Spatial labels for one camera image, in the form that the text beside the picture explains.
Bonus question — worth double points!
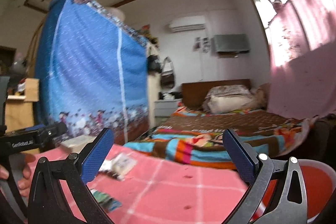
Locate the hanging black bag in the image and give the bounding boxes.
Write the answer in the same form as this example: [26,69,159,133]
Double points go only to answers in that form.
[147,46,162,74]

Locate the left human hand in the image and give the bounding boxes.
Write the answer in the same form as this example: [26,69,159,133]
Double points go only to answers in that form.
[13,153,36,198]

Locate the grey bedside drawer cabinet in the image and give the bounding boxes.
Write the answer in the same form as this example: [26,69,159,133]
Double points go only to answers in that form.
[154,99,182,126]

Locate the white wall air conditioner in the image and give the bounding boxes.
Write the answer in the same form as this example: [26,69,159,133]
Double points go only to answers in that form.
[168,15,206,32]

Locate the pink window curtain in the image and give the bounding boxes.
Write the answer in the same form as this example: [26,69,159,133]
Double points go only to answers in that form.
[251,0,335,119]

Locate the beige folded pillow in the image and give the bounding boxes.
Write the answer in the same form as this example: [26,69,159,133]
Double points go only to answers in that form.
[202,83,270,114]

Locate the hanging grey shoulder bag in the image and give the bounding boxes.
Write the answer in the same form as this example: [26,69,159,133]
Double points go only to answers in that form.
[160,57,175,89]

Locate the white paper packet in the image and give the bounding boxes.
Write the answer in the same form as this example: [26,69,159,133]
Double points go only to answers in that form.
[98,153,137,181]

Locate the pink checkered cloth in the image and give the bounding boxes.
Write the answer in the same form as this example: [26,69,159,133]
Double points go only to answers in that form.
[24,143,263,224]

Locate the colourful striped blanket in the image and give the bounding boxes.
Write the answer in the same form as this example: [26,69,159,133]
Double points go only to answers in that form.
[126,106,316,169]

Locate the red plastic trash bin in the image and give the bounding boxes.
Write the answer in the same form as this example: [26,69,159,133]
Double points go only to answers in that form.
[251,159,335,223]

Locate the brown wooden headboard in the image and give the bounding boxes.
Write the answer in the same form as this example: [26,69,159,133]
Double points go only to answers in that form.
[181,79,252,109]

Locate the blue fabric wardrobe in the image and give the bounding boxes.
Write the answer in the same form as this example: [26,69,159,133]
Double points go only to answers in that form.
[34,0,149,144]

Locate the old thick book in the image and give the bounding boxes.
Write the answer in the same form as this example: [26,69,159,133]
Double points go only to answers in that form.
[60,135,95,154]

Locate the light wooden cabinet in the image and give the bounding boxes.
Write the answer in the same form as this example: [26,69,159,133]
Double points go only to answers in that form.
[5,78,39,132]

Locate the green snack wrapper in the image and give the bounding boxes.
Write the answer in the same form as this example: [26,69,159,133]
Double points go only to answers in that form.
[90,189,122,213]

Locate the grey wall television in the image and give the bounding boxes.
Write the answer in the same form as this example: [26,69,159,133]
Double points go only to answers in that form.
[214,34,250,53]

